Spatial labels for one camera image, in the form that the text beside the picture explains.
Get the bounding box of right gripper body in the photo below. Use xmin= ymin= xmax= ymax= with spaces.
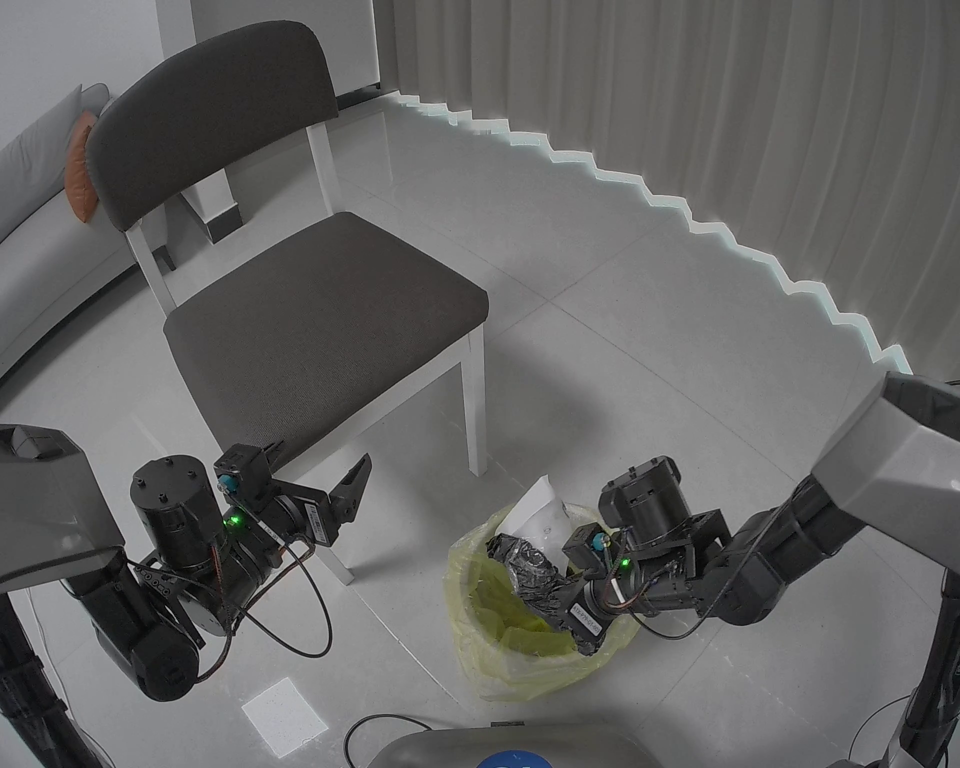
xmin=557 ymin=564 xmax=640 ymax=655

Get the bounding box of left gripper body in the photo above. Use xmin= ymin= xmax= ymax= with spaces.
xmin=223 ymin=482 xmax=349 ymax=607

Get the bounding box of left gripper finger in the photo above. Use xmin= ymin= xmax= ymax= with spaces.
xmin=330 ymin=452 xmax=373 ymax=528

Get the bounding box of black plastic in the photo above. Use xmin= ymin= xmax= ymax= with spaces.
xmin=486 ymin=534 xmax=580 ymax=624

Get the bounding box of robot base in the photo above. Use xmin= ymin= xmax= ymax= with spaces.
xmin=372 ymin=722 xmax=640 ymax=768

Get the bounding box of white trash bin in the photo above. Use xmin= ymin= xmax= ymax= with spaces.
xmin=453 ymin=517 xmax=610 ymax=678

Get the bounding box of yellow plastic bag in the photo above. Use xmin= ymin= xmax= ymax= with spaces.
xmin=447 ymin=504 xmax=641 ymax=703

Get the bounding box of crumpled white paper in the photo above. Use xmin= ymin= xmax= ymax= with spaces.
xmin=501 ymin=474 xmax=603 ymax=573

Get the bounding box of grey chair with white legs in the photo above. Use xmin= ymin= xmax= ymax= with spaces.
xmin=84 ymin=21 xmax=490 ymax=586

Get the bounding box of grey sofa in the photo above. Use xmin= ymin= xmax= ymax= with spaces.
xmin=0 ymin=82 xmax=155 ymax=385

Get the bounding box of orange cushion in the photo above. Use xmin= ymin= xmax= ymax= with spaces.
xmin=66 ymin=110 xmax=103 ymax=224

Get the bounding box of grey cushion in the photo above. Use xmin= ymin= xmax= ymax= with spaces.
xmin=0 ymin=84 xmax=85 ymax=243

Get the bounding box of white curtain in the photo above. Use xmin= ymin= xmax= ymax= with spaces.
xmin=373 ymin=0 xmax=960 ymax=376

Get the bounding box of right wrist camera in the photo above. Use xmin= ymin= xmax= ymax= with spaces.
xmin=562 ymin=525 xmax=628 ymax=580

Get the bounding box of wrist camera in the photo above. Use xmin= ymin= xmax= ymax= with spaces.
xmin=213 ymin=442 xmax=277 ymax=513
xmin=562 ymin=525 xmax=628 ymax=580

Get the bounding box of black cable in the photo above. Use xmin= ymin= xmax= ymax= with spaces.
xmin=343 ymin=712 xmax=453 ymax=768
xmin=225 ymin=540 xmax=335 ymax=661
xmin=628 ymin=603 xmax=708 ymax=644

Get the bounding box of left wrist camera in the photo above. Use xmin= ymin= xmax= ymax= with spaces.
xmin=213 ymin=442 xmax=277 ymax=513

